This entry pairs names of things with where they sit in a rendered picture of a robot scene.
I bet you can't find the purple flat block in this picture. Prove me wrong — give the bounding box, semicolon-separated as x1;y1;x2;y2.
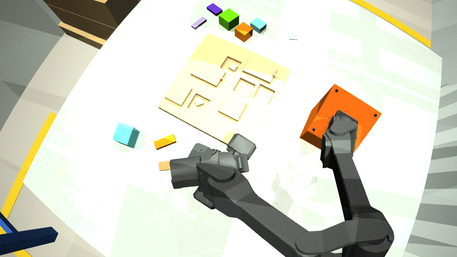
207;3;222;16

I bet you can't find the turquoise cube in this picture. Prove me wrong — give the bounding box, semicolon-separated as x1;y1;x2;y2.
113;122;140;148

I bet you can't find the light teal cube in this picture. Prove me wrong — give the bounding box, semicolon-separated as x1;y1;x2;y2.
250;18;267;33

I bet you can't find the pale yellow square board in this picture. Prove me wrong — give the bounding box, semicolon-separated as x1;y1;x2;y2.
158;34;290;145

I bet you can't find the green cube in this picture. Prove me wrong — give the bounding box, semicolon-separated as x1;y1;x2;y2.
219;8;239;31

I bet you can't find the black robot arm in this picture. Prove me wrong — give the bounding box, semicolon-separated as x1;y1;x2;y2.
169;110;394;257

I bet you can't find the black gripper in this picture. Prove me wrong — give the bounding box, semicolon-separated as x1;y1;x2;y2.
193;133;256;210

